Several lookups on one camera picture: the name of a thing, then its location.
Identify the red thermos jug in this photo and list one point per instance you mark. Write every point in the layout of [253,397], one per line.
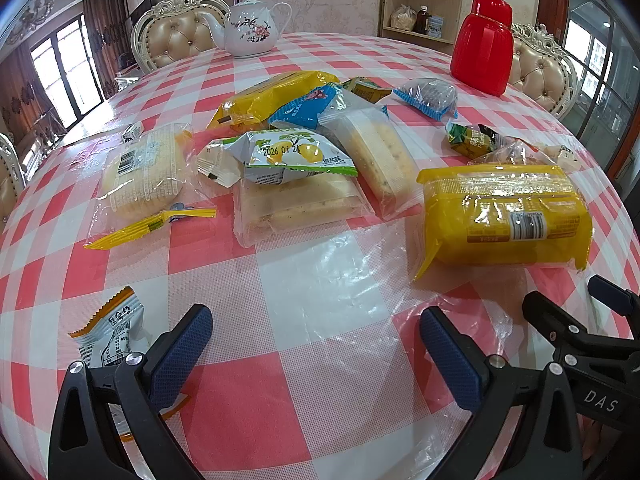
[483,52]

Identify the clear wrapped biscuit pack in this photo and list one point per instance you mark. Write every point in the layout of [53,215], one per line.
[262,211]

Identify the cream tufted chair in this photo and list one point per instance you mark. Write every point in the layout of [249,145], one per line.
[12,179]
[542,70]
[173,30]

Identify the clear wrapped cracker pack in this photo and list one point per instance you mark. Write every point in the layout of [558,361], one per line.
[382,159]

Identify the cream tufted chair left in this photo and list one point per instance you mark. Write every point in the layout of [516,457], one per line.
[12,179]

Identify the white floral teapot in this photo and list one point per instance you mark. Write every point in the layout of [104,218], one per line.
[249,29]

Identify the green ginkgo snack packet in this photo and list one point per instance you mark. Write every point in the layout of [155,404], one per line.
[279,156]

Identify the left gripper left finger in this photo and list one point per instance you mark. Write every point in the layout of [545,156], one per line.
[84,441]

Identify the white nut snack packet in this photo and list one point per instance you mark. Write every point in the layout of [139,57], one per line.
[217,164]

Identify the round bread clear package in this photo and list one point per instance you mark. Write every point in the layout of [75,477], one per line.
[146,184]

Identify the blue monkey snack bag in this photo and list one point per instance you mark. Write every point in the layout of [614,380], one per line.
[320,108]

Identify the red white checkered tablecloth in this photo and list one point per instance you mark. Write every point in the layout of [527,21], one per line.
[315,369]

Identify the white triangular snack packet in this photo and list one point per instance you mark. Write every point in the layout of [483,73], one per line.
[562,156]

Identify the yellow snack bag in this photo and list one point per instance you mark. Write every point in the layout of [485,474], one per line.
[251,108]

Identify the green pea snack packet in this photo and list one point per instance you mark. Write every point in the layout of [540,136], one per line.
[366,89]

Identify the orange white snack packet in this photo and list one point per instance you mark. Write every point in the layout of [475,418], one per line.
[113,331]

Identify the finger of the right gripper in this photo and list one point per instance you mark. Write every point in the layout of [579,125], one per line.
[565,333]
[623,301]

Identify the window with curtains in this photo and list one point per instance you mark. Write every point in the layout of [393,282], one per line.
[65,66]

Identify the wooden corner shelf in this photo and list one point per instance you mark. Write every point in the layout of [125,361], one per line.
[448,10]

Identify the small blue clear packet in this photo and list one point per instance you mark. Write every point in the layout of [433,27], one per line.
[433,97]

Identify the cream tufted chair right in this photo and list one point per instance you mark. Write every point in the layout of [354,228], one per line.
[542,70]

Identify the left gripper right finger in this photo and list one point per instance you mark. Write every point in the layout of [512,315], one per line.
[545,443]

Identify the large yellow cake package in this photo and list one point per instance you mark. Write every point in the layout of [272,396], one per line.
[503,215]

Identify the small white candy wrapper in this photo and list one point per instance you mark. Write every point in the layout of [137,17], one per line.
[132,133]

